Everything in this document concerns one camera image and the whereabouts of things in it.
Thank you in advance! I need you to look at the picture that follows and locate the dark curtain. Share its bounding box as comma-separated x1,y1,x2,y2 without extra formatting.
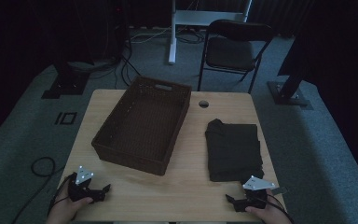
251,0,313,36

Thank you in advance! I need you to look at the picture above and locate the person's left hand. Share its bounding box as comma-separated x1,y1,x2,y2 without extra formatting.
46,186,94,224

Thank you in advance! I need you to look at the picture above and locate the dark cloth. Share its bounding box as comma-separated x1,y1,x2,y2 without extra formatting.
204,118,266,185

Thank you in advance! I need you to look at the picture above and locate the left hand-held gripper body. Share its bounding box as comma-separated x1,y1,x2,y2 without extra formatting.
67,165,100,203

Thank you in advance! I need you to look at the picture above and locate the black floor cable bundle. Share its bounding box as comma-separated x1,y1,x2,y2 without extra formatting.
113,31,144,90

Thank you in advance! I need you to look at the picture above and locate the white metal stand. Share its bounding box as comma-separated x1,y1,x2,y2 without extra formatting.
167,0,254,65

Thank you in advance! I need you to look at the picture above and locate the black stand with base plate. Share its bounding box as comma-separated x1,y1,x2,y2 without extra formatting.
41,59,91,100
267,36,314,110

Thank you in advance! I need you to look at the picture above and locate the white floor cable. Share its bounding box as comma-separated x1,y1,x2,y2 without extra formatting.
130,27,172,44

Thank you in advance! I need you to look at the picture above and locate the person's right hand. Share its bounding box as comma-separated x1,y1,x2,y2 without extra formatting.
244,189,294,224

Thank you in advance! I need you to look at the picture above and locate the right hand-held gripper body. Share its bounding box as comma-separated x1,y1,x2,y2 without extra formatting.
241,175,277,209

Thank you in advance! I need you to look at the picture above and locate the black folding chair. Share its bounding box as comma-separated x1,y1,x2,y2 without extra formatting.
197,19,275,95

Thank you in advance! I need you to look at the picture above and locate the brown woven basket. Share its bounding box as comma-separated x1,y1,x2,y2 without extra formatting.
90,75,193,176

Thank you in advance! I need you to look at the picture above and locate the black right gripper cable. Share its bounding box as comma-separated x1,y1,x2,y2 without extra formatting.
259,196,295,224

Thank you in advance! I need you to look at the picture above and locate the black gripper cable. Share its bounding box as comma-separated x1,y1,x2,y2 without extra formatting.
11,156,77,224
259,196,295,224

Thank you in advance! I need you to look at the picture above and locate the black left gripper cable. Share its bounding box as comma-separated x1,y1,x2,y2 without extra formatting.
11,156,77,224

